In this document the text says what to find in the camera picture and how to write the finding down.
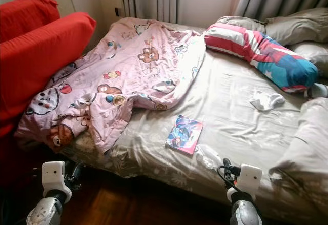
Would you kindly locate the colourful comic book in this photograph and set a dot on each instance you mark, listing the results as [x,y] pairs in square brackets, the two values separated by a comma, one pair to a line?
[184,134]

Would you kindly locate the large beige floral pillow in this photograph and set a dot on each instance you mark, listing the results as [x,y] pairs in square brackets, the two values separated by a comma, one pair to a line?
[305,143]

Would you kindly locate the bed with beige floral sheet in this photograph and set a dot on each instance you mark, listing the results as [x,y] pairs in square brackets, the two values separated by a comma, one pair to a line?
[230,97]

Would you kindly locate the white sock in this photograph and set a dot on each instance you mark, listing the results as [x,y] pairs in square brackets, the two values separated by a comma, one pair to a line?
[266,101]

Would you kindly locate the red sofa cushion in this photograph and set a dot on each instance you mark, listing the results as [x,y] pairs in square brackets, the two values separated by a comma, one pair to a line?
[25,20]
[41,61]

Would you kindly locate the striped pink blue bolster pillow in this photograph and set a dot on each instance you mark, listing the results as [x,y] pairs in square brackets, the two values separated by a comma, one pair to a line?
[261,53]

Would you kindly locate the pink cartoon print blanket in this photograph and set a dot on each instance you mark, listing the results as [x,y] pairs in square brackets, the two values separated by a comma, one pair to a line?
[133,66]

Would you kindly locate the small grey pillow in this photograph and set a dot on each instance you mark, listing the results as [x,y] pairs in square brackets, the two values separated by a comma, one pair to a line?
[241,21]

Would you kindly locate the big grey pillow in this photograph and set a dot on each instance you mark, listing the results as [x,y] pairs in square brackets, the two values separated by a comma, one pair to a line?
[300,26]

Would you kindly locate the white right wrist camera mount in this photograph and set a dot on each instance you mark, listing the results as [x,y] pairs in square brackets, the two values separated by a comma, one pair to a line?
[248,178]

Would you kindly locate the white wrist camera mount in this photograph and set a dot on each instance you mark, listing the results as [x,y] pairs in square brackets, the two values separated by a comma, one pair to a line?
[248,178]
[55,176]

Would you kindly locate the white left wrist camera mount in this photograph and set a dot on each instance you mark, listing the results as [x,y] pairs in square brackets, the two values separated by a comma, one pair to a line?
[55,176]

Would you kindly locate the black wall socket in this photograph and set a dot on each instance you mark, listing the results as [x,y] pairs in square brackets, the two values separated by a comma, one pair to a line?
[117,12]

